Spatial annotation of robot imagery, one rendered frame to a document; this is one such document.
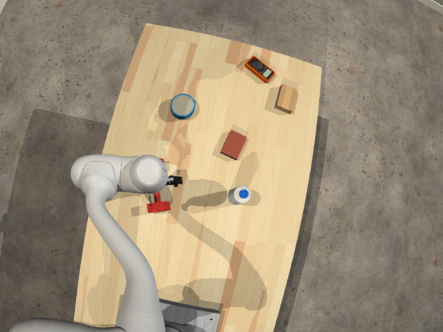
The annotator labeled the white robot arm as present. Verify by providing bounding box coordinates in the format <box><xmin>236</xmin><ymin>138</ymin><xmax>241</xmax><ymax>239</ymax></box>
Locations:
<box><xmin>9</xmin><ymin>154</ymin><xmax>192</xmax><ymax>332</ymax></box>

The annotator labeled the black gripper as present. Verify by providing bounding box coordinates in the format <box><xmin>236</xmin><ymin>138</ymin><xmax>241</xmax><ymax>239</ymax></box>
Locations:
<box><xmin>165</xmin><ymin>175</ymin><xmax>183</xmax><ymax>187</ymax></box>

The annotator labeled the blue and grey round tin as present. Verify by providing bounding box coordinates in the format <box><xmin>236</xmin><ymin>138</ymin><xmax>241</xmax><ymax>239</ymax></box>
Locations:
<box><xmin>170</xmin><ymin>93</ymin><xmax>195</xmax><ymax>120</ymax></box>

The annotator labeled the small brown cardboard box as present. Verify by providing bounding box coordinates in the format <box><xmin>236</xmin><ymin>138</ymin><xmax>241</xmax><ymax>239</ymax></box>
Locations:
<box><xmin>275</xmin><ymin>84</ymin><xmax>298</xmax><ymax>114</ymax></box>

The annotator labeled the grey bottle with blue cap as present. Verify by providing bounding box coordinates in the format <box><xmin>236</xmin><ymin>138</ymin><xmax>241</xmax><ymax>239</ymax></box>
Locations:
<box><xmin>228</xmin><ymin>185</ymin><xmax>251</xmax><ymax>205</ymax></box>

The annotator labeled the red dumbbell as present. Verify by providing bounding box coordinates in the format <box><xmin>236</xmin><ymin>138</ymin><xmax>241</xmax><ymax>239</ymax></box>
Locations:
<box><xmin>147</xmin><ymin>192</ymin><xmax>171</xmax><ymax>213</ymax></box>

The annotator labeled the reddish-brown rectangular block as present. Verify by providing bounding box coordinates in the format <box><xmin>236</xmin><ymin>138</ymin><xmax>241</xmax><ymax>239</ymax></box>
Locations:
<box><xmin>220</xmin><ymin>130</ymin><xmax>247</xmax><ymax>160</ymax></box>

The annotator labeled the orange digital multimeter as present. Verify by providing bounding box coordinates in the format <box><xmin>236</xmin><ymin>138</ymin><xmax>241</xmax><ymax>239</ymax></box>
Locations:
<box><xmin>244</xmin><ymin>56</ymin><xmax>275</xmax><ymax>83</ymax></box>

